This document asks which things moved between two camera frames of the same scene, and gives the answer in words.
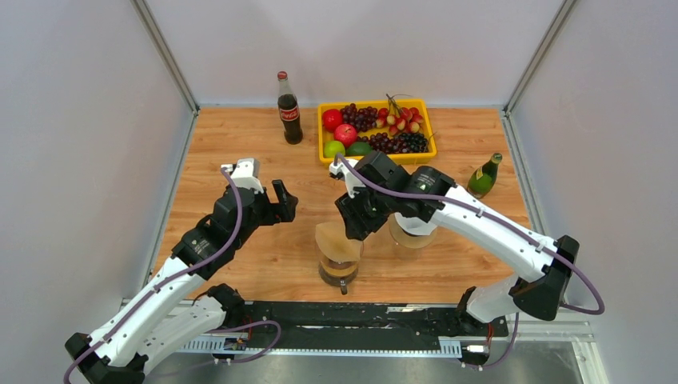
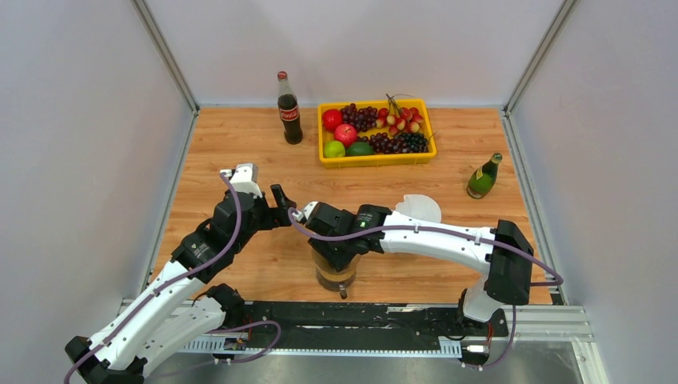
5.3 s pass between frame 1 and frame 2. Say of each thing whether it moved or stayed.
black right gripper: moved
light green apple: stayed
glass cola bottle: stayed
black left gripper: stayed
